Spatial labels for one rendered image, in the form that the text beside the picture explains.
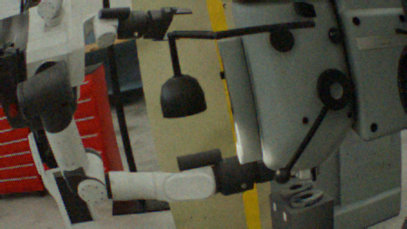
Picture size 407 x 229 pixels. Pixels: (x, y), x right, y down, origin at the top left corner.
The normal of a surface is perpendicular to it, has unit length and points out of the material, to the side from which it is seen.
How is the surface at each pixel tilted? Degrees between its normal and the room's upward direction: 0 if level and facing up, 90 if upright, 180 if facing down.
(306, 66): 90
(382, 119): 90
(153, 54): 90
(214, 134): 90
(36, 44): 34
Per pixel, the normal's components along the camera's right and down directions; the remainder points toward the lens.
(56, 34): 0.06, -0.73
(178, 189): 0.13, 0.07
